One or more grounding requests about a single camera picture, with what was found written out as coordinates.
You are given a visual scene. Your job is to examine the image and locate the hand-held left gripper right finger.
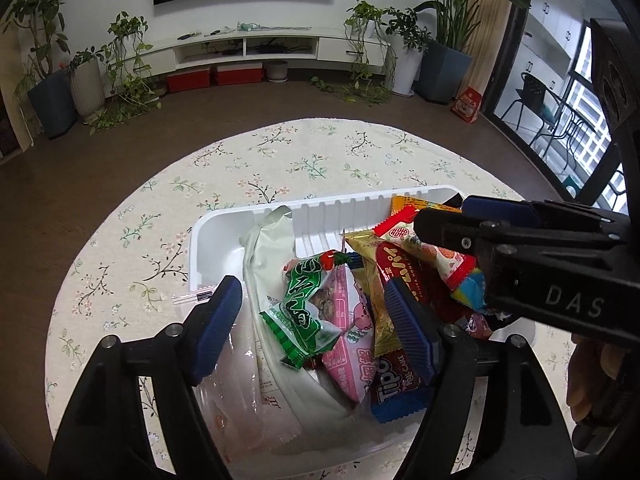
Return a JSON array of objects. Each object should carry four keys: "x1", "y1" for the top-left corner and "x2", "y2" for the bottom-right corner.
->
[{"x1": 382, "y1": 277, "x2": 571, "y2": 480}]

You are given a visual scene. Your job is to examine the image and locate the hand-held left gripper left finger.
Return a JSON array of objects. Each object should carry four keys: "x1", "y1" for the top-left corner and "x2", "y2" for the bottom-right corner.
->
[{"x1": 47, "y1": 275, "x2": 245, "y2": 480}]

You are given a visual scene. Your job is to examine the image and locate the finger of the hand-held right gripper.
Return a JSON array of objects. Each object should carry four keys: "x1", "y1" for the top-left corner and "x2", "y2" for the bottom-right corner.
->
[
  {"x1": 414, "y1": 207, "x2": 630, "y2": 273},
  {"x1": 461, "y1": 196, "x2": 630, "y2": 236}
]

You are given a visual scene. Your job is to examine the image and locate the strawberry print snack packet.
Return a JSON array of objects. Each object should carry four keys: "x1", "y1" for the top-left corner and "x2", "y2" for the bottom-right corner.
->
[{"x1": 374, "y1": 208, "x2": 478, "y2": 291}]

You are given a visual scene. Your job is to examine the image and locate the orange snack packet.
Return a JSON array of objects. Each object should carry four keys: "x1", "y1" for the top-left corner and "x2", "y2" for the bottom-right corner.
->
[{"x1": 390, "y1": 195, "x2": 463, "y2": 221}]

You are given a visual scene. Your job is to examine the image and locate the blue panda snack packet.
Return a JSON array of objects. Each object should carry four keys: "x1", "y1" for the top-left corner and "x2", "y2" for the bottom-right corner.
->
[{"x1": 450, "y1": 267, "x2": 488, "y2": 311}]

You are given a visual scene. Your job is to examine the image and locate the gold and red snack packet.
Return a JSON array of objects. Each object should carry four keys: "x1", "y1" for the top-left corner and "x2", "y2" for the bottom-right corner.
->
[{"x1": 344, "y1": 230, "x2": 466, "y2": 361}]

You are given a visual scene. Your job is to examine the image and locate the pink cartoon snack packet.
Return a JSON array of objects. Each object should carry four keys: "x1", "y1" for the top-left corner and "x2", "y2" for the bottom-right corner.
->
[{"x1": 307, "y1": 265, "x2": 381, "y2": 403}]

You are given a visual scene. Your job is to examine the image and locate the pale white snack packet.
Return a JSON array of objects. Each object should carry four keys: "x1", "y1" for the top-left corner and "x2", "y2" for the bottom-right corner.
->
[{"x1": 242, "y1": 206, "x2": 361, "y2": 456}]

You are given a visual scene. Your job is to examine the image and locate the pale pink snack packet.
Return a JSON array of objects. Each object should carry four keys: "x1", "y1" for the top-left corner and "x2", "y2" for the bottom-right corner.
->
[{"x1": 192, "y1": 305, "x2": 311, "y2": 453}]

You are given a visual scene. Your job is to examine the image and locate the green snack packet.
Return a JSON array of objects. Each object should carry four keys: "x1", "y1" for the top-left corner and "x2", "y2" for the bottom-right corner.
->
[{"x1": 259, "y1": 255, "x2": 346, "y2": 370}]

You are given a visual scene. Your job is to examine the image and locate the white plastic tray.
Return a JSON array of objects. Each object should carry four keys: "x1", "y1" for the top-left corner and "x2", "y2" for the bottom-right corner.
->
[{"x1": 189, "y1": 185, "x2": 537, "y2": 461}]

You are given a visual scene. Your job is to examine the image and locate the person's right hand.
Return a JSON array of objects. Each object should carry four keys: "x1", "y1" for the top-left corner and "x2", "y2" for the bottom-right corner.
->
[{"x1": 566, "y1": 332, "x2": 636, "y2": 456}]

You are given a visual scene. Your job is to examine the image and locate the red paper bag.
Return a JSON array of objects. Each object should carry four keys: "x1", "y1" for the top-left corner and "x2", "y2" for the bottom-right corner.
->
[{"x1": 450, "y1": 86, "x2": 483, "y2": 125}]

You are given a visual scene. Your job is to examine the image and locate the black balcony table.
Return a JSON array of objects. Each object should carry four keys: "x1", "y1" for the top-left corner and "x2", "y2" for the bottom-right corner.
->
[{"x1": 542, "y1": 105, "x2": 611, "y2": 171}]

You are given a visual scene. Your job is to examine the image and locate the black balcony chair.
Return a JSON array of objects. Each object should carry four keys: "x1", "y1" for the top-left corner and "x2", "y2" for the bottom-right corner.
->
[{"x1": 500, "y1": 72, "x2": 568, "y2": 143}]

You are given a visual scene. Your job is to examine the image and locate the large-leaf plant in dark pot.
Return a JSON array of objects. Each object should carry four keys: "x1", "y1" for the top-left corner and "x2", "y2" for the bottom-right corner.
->
[{"x1": 412, "y1": 0, "x2": 531, "y2": 106}]

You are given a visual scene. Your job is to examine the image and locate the beige curtain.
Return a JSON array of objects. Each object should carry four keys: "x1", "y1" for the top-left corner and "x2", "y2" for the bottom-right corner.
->
[{"x1": 470, "y1": 0, "x2": 513, "y2": 96}]

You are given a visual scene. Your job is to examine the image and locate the bushy plant in white pot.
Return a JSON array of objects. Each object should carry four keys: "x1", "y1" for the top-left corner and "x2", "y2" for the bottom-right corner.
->
[{"x1": 382, "y1": 7, "x2": 431, "y2": 97}]

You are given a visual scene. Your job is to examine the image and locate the floral tablecloth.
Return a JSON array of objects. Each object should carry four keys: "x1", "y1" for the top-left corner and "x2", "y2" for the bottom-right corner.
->
[{"x1": 45, "y1": 118, "x2": 601, "y2": 480}]

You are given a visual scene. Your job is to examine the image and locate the white balcony cabinet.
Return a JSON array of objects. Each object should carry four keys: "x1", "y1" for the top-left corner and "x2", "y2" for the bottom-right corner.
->
[{"x1": 520, "y1": 0, "x2": 591, "y2": 91}]

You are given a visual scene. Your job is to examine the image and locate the trailing plant on console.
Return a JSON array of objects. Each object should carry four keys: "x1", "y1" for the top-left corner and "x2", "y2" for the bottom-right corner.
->
[{"x1": 310, "y1": 0, "x2": 396, "y2": 107}]

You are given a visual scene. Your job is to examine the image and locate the red storage box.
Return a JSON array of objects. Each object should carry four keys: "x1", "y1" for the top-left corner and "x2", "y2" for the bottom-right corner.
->
[
  {"x1": 215, "y1": 64, "x2": 264, "y2": 86},
  {"x1": 166, "y1": 66, "x2": 211, "y2": 93}
]

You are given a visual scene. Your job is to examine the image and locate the trailing ivy plant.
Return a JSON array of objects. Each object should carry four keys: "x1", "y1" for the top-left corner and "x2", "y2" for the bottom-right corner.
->
[{"x1": 87, "y1": 11, "x2": 163, "y2": 136}]

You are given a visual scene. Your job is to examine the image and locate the plant in white ribbed pot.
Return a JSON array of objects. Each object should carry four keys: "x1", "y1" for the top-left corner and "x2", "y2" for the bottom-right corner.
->
[{"x1": 65, "y1": 47, "x2": 107, "y2": 121}]

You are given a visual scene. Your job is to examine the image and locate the tall plant in blue-grey pot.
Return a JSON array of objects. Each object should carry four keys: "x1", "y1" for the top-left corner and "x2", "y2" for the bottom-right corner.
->
[{"x1": 2, "y1": 0, "x2": 78, "y2": 140}]

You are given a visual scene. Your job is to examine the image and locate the white television console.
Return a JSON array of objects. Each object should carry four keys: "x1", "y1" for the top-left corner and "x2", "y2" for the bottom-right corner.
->
[{"x1": 130, "y1": 34, "x2": 391, "y2": 71}]

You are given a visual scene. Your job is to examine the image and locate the black sliding door frame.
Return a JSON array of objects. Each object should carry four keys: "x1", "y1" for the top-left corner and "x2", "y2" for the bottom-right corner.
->
[{"x1": 492, "y1": 0, "x2": 640, "y2": 201}]

